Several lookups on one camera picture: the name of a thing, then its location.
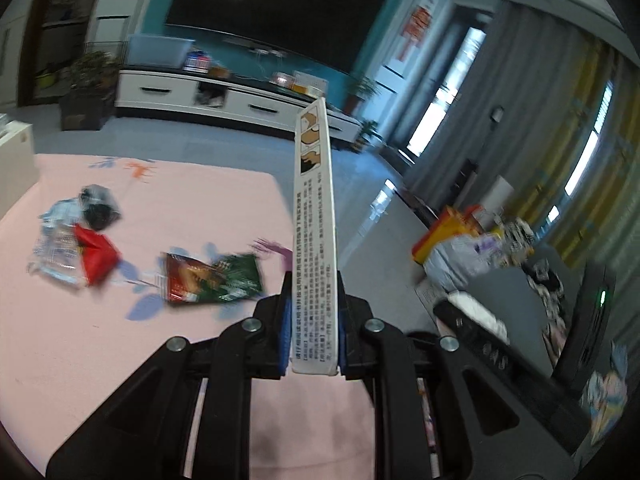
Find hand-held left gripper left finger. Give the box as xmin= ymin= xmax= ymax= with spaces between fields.
xmin=47 ymin=271 xmax=293 ymax=480

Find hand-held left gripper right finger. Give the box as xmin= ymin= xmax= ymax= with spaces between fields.
xmin=336 ymin=270 xmax=577 ymax=480

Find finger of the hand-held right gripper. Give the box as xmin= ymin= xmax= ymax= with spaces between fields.
xmin=433 ymin=301 xmax=511 ymax=361

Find white printed box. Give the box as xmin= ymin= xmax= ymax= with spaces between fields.
xmin=291 ymin=97 xmax=344 ymax=377

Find pink clothing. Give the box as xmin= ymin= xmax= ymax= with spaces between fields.
xmin=542 ymin=317 xmax=569 ymax=367

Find white printed carton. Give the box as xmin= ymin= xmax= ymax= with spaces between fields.
xmin=415 ymin=282 xmax=452 ymax=312

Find black white patterned clothes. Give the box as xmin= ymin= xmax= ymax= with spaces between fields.
xmin=524 ymin=259 xmax=567 ymax=322

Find grey sofa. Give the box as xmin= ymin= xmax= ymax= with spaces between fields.
xmin=435 ymin=255 xmax=606 ymax=386

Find white plastic bag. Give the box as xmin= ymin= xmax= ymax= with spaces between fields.
xmin=424 ymin=232 xmax=507 ymax=292

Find pastel printed cloth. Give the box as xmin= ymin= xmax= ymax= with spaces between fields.
xmin=580 ymin=340 xmax=632 ymax=447

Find green red snack packet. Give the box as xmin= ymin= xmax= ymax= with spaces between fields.
xmin=160 ymin=251 xmax=265 ymax=306

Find pile of patterned clothes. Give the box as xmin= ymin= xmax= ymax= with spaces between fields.
xmin=499 ymin=219 xmax=537 ymax=262

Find orange red shopping bag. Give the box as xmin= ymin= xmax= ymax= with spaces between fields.
xmin=410 ymin=204 xmax=487 ymax=264

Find white paper roll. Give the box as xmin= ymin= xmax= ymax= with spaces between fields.
xmin=487 ymin=177 xmax=516 ymax=212

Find black stand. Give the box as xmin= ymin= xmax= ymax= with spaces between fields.
xmin=452 ymin=158 xmax=479 ymax=202

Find yellow curtain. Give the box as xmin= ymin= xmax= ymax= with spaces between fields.
xmin=544 ymin=44 xmax=640 ymax=262

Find pink printed tablecloth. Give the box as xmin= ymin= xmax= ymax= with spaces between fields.
xmin=0 ymin=152 xmax=442 ymax=480

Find red crumpled packet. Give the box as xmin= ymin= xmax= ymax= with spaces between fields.
xmin=73 ymin=223 xmax=123 ymax=287

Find small potted plant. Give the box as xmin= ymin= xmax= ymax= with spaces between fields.
xmin=357 ymin=119 xmax=384 ymax=154

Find black crumpled bag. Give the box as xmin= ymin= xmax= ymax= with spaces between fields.
xmin=79 ymin=184 xmax=122 ymax=232

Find tall potted plant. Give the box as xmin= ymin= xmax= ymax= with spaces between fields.
xmin=344 ymin=75 xmax=381 ymax=116

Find clear plastic wrapper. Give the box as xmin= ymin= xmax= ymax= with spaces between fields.
xmin=27 ymin=197 xmax=89 ymax=289

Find yellow box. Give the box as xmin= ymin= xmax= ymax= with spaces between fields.
xmin=292 ymin=72 xmax=326 ymax=96

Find grey curtain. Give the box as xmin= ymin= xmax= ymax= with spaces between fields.
xmin=390 ymin=1 xmax=591 ymax=242

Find white TV cabinet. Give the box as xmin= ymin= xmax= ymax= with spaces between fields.
xmin=114 ymin=67 xmax=362 ymax=147

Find colourful small box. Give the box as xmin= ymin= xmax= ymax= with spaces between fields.
xmin=183 ymin=49 xmax=211 ymax=72

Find light blue plastic box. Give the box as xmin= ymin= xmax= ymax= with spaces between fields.
xmin=127 ymin=33 xmax=195 ymax=70

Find white side cabinet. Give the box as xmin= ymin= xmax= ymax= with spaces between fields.
xmin=0 ymin=114 xmax=39 ymax=217

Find bushy potted plant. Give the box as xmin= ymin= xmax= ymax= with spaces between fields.
xmin=59 ymin=49 xmax=121 ymax=131

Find large black television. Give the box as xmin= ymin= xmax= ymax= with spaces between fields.
xmin=164 ymin=0 xmax=390 ymax=76

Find dark wooden shelf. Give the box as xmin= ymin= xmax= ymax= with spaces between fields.
xmin=19 ymin=0 xmax=102 ymax=107

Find red wall poster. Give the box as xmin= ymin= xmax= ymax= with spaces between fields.
xmin=399 ymin=7 xmax=434 ymax=59

